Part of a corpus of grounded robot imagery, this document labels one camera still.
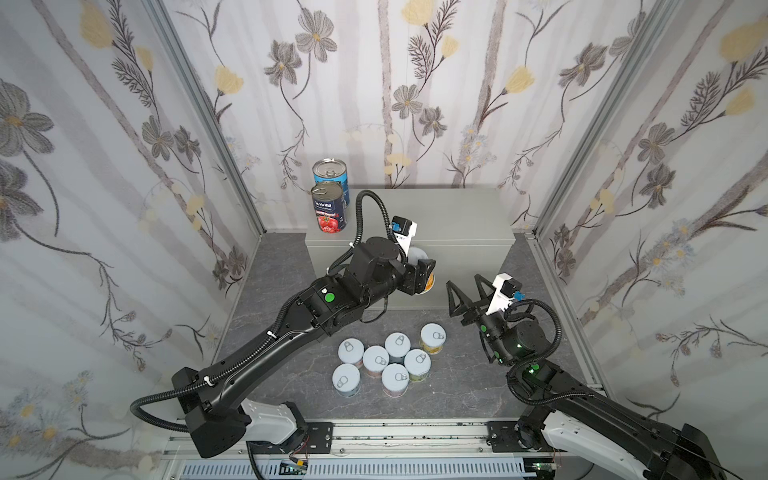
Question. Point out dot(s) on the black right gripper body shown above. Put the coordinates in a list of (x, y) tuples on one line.
[(473, 310)]

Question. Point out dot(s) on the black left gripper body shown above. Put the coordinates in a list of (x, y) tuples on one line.
[(418, 276)]

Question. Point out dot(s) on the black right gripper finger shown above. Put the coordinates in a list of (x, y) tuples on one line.
[(485, 287), (460, 305)]

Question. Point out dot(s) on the white lid can orange label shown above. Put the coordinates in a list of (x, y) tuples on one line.
[(415, 254)]

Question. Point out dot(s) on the white lid can yellow label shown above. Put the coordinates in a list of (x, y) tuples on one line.
[(432, 338)]

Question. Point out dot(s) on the white lid can green label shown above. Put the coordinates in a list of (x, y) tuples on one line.
[(418, 365)]

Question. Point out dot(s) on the dark red label can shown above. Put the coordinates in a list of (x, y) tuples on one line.
[(328, 205)]

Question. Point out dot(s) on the blue label soup can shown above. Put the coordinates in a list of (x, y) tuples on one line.
[(335, 170)]

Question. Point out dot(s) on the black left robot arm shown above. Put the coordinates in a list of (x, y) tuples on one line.
[(211, 404)]

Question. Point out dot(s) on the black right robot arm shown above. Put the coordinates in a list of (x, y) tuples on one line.
[(563, 413)]

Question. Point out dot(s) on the grey metal cabinet box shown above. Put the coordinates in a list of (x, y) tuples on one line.
[(466, 231)]

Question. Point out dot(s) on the white lid can blue label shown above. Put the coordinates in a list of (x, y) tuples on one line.
[(397, 345)]

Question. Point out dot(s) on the white lid can pink label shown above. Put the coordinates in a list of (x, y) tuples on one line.
[(351, 351)]

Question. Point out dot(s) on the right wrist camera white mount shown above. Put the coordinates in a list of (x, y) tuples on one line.
[(507, 291)]

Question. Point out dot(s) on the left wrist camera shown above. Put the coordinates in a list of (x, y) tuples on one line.
[(404, 230)]

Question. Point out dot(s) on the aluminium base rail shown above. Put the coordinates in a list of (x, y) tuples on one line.
[(399, 439)]

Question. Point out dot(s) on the white ribbed cable duct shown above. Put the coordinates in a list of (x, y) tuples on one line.
[(419, 468)]

